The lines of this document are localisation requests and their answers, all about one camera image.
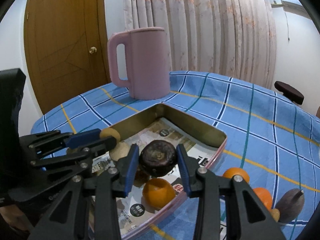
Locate large orange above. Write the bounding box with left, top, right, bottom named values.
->
left=253, top=187, right=273, bottom=210

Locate small tan round fruit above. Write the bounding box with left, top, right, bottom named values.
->
left=270, top=208, right=280, bottom=222

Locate green-tan small fruit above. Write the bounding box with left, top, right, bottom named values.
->
left=99, top=127, right=121, bottom=142

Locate cut brown fruit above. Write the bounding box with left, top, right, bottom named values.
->
left=109, top=142, right=130, bottom=161

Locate purple onion-shaped fruit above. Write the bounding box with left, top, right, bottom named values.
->
left=275, top=189, right=305, bottom=223

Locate small orange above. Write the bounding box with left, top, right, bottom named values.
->
left=222, top=167, right=250, bottom=183

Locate dark brown fruit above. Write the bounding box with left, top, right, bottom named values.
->
left=133, top=167, right=150, bottom=187
left=139, top=140, right=178, bottom=177

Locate dark brown fruit front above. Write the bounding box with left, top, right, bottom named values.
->
left=133, top=167, right=150, bottom=187

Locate paper leaflet in tin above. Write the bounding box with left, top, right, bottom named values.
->
left=92, top=118, right=218, bottom=236

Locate blue checked tablecloth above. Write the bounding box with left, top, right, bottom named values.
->
left=31, top=71, right=319, bottom=239

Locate pink metal tin box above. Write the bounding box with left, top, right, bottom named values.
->
left=89, top=102, right=227, bottom=239

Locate brown wooden door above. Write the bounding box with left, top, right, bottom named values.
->
left=24, top=0, right=110, bottom=113

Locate pink plastic pitcher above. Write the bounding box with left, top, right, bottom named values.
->
left=107, top=27, right=170, bottom=100

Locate brass door knob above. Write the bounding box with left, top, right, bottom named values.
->
left=89, top=47, right=97, bottom=54

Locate brown wooden chair back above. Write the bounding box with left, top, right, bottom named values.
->
left=316, top=106, right=320, bottom=118

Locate dark round stool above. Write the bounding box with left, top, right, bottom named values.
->
left=274, top=81, right=304, bottom=105

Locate pink floral curtain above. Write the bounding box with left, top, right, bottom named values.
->
left=123, top=0, right=277, bottom=88

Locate white air conditioner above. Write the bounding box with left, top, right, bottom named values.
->
left=270, top=0, right=311, bottom=19

